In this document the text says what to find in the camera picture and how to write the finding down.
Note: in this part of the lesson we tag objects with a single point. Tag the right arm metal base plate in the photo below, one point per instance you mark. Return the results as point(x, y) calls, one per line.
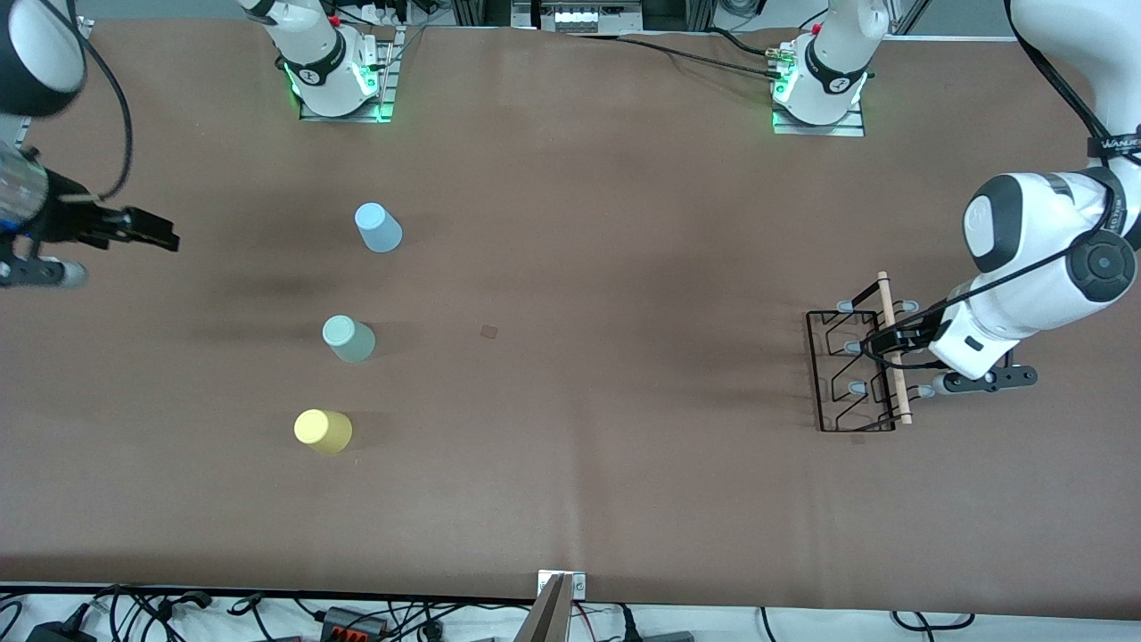
point(383, 89)

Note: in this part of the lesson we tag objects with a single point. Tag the black power adapter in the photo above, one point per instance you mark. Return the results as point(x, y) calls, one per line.
point(58, 633)

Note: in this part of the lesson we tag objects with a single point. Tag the small metal bracket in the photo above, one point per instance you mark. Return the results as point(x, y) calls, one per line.
point(579, 585)

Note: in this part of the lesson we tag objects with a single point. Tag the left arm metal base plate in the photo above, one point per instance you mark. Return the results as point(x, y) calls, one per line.
point(847, 129)

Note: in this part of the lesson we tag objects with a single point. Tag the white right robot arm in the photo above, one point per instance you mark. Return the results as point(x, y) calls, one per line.
point(312, 53)

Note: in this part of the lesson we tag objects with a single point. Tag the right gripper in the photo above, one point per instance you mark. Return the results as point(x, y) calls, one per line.
point(68, 219)

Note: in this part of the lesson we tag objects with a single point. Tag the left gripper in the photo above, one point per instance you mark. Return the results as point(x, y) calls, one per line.
point(911, 338)

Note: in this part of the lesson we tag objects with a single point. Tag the brown table mat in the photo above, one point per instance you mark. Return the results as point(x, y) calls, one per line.
point(713, 499)

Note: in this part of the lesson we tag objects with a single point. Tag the wooden post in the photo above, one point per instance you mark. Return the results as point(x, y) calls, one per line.
point(548, 620)

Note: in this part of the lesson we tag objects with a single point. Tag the white power strip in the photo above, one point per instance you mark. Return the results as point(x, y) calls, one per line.
point(388, 12)

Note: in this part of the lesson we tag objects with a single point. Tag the light blue plastic cup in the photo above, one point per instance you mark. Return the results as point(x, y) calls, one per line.
point(379, 228)

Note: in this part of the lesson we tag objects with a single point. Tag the black box orange connectors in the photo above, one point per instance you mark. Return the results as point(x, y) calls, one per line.
point(352, 621)

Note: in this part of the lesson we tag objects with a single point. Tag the pale green plastic cup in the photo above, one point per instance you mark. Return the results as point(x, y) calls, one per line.
point(348, 339)

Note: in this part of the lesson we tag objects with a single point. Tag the yellow plastic cup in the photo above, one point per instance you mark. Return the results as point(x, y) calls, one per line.
point(323, 430)

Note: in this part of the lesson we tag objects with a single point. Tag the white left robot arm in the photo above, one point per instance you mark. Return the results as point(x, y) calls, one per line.
point(1034, 259)

